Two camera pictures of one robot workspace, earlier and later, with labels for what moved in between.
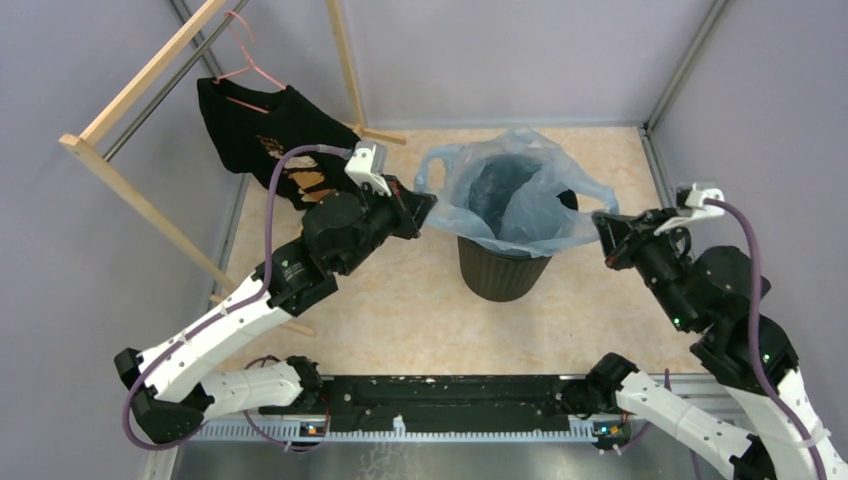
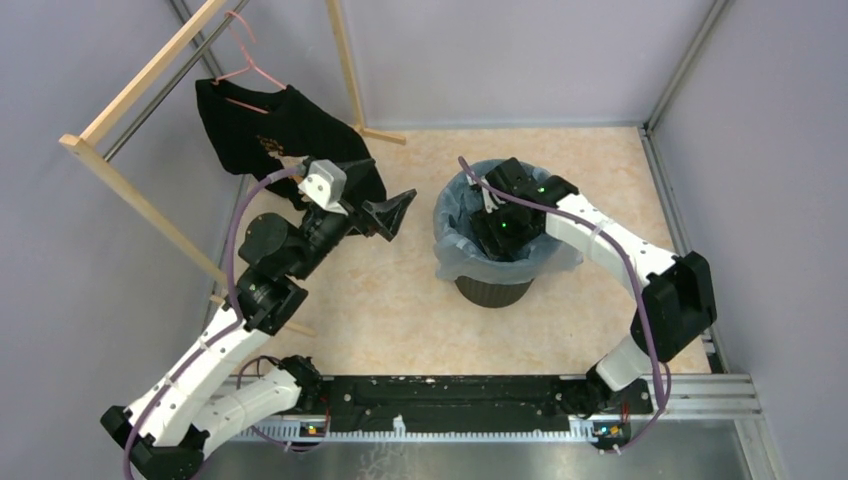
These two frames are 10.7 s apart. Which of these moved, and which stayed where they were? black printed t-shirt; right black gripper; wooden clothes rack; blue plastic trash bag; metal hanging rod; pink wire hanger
Moved: right black gripper; blue plastic trash bag
Stayed: wooden clothes rack; pink wire hanger; black printed t-shirt; metal hanging rod
